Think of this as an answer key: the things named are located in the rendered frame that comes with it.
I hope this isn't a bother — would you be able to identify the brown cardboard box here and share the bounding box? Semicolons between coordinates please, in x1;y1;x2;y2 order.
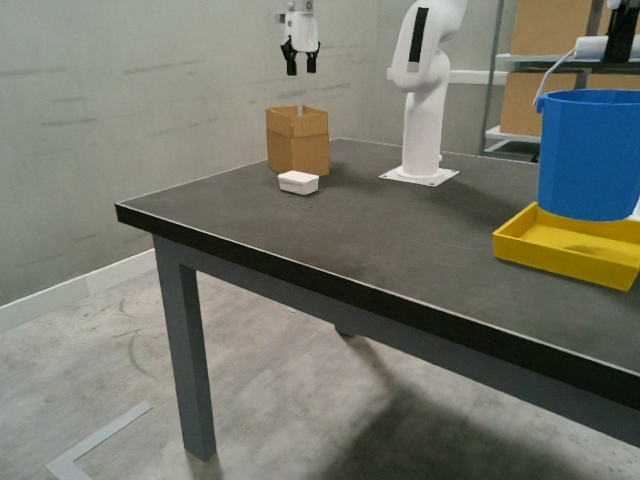
265;105;329;176

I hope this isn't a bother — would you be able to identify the yellow shallow tray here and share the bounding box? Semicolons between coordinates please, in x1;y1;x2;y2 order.
492;202;640;291

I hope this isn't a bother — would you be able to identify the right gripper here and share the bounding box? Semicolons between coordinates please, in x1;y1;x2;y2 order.
280;11;321;76

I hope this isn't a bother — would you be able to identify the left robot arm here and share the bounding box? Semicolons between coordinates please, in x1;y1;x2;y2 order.
628;198;640;220

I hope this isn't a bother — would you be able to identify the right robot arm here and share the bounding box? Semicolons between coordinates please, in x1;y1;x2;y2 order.
268;0;468;181

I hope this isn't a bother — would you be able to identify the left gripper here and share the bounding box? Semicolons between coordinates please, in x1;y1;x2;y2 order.
600;0;640;64

